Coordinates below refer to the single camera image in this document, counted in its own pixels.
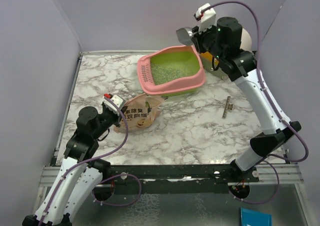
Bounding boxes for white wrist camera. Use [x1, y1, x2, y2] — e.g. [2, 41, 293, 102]
[103, 93, 126, 116]
[194, 3, 216, 34]

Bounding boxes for pink green litter box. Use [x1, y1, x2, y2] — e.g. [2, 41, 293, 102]
[137, 46, 206, 96]

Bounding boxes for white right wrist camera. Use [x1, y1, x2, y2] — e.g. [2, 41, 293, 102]
[194, 3, 216, 34]

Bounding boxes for aluminium frame rail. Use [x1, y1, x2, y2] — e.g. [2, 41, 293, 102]
[39, 164, 304, 187]

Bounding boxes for orange drawer storage cabinet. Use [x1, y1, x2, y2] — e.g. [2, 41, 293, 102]
[199, 27, 253, 80]

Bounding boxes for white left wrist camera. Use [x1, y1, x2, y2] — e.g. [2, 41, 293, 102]
[103, 93, 126, 116]

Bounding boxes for metal litter scoop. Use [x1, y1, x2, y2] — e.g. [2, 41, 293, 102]
[176, 27, 193, 46]

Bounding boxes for blue card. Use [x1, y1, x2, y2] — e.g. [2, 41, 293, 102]
[240, 208, 272, 226]

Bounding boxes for pink cat litter bag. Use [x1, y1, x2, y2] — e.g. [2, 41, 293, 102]
[124, 94, 166, 132]

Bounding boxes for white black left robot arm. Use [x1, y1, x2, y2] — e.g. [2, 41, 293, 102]
[22, 98, 126, 226]

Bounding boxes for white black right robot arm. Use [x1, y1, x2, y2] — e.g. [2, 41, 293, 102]
[192, 16, 302, 182]

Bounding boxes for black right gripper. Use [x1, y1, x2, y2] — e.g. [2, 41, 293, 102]
[191, 20, 225, 62]

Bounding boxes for black base crossbar plate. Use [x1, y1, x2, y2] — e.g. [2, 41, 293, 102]
[95, 164, 259, 195]

